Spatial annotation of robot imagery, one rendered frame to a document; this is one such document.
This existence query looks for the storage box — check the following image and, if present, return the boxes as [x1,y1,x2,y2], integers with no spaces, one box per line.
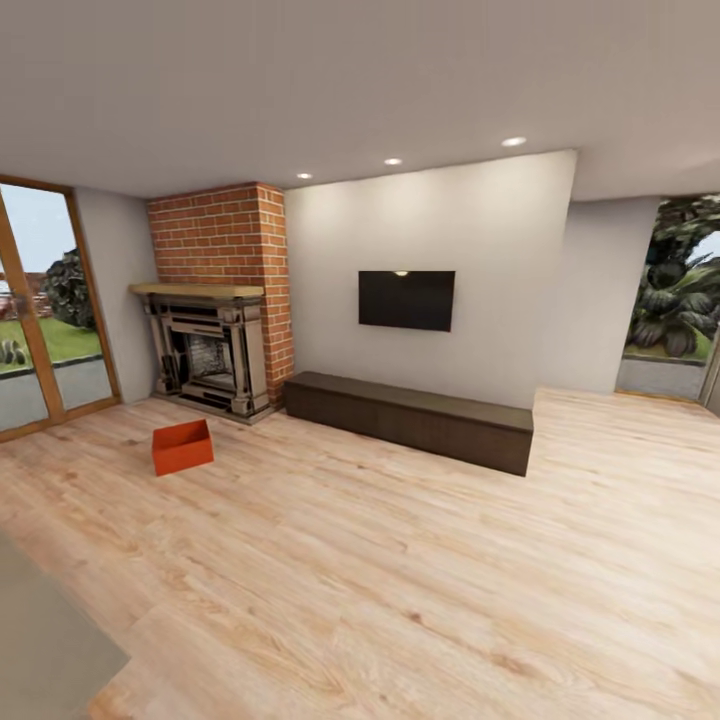
[152,419,214,477]

